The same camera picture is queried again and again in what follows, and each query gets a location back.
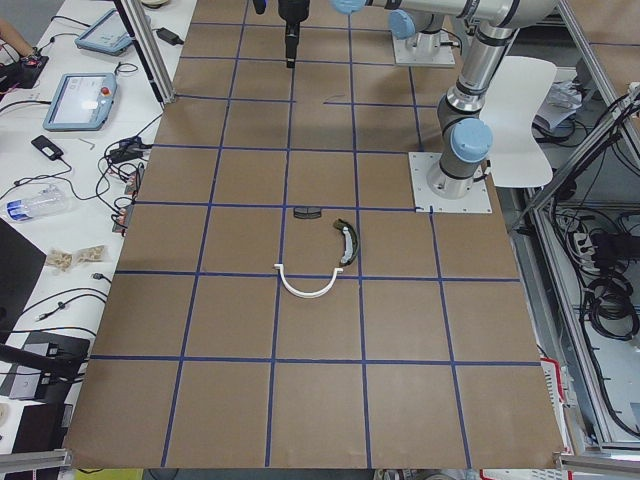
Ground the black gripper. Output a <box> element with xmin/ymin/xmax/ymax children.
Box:
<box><xmin>252</xmin><ymin>0</ymin><xmax>310</xmax><ymax>68</ymax></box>

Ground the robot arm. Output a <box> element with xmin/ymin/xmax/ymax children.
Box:
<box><xmin>331</xmin><ymin>0</ymin><xmax>557</xmax><ymax>199</ymax></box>
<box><xmin>388</xmin><ymin>9</ymin><xmax>445</xmax><ymax>52</ymax></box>

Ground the black power adapter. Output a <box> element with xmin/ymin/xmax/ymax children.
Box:
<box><xmin>155</xmin><ymin>27</ymin><xmax>184</xmax><ymax>46</ymax></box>

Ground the far teach pendant tablet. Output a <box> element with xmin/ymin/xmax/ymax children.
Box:
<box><xmin>74</xmin><ymin>8</ymin><xmax>132</xmax><ymax>56</ymax></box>

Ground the teach pendant tablet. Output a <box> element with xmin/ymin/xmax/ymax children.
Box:
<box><xmin>43</xmin><ymin>72</ymin><xmax>117</xmax><ymax>132</ymax></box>
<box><xmin>74</xmin><ymin>8</ymin><xmax>132</xmax><ymax>56</ymax></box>

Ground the black brake pad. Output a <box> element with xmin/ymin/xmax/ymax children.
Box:
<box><xmin>293</xmin><ymin>206</ymin><xmax>322</xmax><ymax>220</ymax></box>

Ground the green brake shoe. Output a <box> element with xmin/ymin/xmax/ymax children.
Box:
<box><xmin>333</xmin><ymin>218</ymin><xmax>360</xmax><ymax>267</ymax></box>

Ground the near teach pendant tablet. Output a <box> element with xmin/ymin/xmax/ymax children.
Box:
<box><xmin>43</xmin><ymin>72</ymin><xmax>117</xmax><ymax>132</ymax></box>

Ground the white plastic chair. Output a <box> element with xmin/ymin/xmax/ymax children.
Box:
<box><xmin>480</xmin><ymin>56</ymin><xmax>556</xmax><ymax>188</ymax></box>

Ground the black phone on table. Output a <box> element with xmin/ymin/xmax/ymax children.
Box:
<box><xmin>31</xmin><ymin>135</ymin><xmax>64</xmax><ymax>161</ymax></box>

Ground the clear plastic water bottle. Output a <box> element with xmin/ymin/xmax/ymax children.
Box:
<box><xmin>1</xmin><ymin>184</ymin><xmax>68</xmax><ymax>222</ymax></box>

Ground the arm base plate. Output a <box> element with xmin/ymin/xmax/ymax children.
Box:
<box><xmin>393</xmin><ymin>30</ymin><xmax>455</xmax><ymax>68</ymax></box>
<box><xmin>408</xmin><ymin>152</ymin><xmax>492</xmax><ymax>214</ymax></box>

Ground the aluminium frame post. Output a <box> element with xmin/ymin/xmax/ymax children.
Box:
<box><xmin>114</xmin><ymin>0</ymin><xmax>175</xmax><ymax>105</ymax></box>

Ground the white curved plastic bracket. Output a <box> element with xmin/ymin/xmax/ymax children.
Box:
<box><xmin>272</xmin><ymin>263</ymin><xmax>345</xmax><ymax>300</ymax></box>

